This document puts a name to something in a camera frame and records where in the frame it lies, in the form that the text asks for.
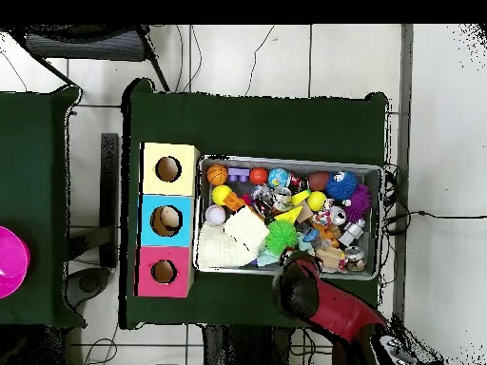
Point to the cream cloth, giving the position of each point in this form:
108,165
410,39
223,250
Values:
236,239

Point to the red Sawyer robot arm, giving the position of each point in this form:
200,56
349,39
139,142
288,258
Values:
335,308

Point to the wooden box with three holes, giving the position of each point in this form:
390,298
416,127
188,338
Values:
186,213

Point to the silver mesh bin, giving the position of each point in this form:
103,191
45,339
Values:
371,175

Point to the yellow ball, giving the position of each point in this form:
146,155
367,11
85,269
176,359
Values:
220,194

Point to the small orange ball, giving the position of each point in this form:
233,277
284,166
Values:
259,175

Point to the white toy baseball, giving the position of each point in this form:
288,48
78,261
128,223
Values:
215,215

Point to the orange toy basketball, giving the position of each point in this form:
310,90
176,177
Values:
217,174

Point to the blue globe ball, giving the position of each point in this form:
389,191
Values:
279,177

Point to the green spiky ball with eyes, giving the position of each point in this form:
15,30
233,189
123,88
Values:
281,236

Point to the blue spiky ball with eye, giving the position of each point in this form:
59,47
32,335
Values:
341,185

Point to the purple spiky ball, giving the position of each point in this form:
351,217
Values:
357,203

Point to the dark grey floor base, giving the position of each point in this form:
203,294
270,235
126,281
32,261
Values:
89,283

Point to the dark green side table cloth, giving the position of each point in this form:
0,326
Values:
34,152

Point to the black chair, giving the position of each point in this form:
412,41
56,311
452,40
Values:
83,45

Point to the magenta bowl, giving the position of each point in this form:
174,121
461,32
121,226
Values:
11,262

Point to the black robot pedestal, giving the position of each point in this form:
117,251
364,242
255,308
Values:
247,346

